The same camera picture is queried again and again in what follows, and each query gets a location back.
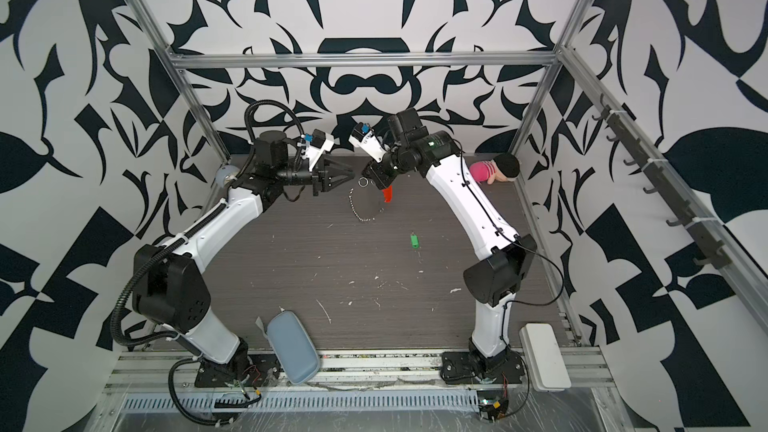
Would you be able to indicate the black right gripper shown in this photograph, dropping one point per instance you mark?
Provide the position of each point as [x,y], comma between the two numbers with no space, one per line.
[377,172]

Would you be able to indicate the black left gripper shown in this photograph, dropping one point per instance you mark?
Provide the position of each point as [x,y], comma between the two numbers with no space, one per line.
[319,177]

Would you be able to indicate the red handled keyring tool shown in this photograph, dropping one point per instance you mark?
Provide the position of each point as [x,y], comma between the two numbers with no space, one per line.
[366,200]

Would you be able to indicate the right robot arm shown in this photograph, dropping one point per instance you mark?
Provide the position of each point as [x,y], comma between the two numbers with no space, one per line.
[504,256]

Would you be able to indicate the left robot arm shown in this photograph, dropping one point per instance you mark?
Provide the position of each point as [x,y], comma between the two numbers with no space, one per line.
[168,287]

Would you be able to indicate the pink doll black hair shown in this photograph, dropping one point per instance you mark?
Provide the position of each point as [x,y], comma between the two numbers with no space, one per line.
[502,168]

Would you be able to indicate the blue grey glasses case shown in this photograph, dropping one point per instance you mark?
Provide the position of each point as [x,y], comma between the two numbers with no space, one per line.
[292,346]

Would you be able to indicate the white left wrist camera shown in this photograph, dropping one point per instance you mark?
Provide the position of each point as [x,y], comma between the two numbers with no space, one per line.
[314,146]

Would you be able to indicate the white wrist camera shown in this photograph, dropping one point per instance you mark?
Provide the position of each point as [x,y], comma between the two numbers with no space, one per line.
[314,146]
[363,137]

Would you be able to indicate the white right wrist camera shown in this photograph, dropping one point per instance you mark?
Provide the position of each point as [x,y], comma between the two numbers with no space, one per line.
[363,137]

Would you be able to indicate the white box on rail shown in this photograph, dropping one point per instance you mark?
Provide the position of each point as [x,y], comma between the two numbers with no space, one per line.
[544,359]

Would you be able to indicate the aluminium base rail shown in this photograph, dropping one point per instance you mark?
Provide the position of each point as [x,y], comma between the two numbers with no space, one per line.
[355,369]

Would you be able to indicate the wall coat hook rack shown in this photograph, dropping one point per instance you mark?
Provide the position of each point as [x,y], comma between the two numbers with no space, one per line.
[662,178]

